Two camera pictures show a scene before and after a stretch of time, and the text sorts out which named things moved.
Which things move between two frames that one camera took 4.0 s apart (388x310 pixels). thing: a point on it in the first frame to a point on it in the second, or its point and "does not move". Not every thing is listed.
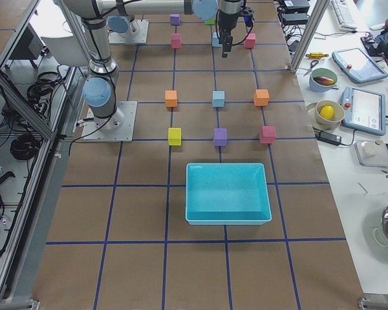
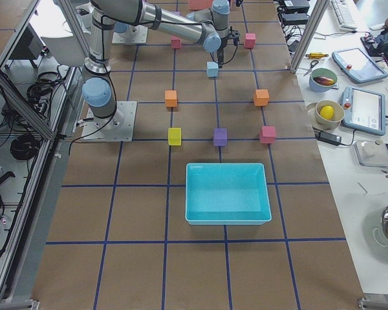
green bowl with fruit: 322,79 does not move
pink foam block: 268,134 does not move
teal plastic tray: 227,194 does not move
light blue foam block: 218,99 to 212,69
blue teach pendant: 357,66 does not move
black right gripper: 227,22 to 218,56
